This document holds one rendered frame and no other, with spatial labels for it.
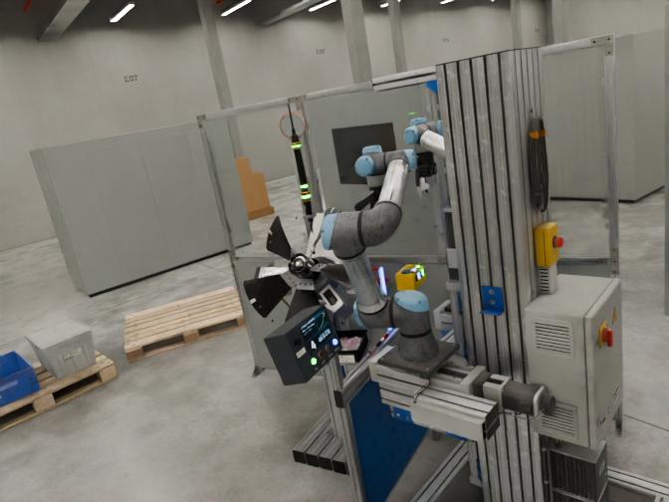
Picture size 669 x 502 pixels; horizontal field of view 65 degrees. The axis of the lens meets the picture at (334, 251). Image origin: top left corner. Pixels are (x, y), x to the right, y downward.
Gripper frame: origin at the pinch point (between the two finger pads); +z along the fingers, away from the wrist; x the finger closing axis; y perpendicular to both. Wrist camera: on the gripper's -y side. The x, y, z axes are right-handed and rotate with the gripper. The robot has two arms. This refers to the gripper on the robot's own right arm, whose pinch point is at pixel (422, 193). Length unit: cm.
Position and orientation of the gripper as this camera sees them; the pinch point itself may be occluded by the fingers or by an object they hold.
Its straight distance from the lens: 256.6
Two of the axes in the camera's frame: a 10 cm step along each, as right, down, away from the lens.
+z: 1.7, 9.5, 2.7
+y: 8.5, 0.0, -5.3
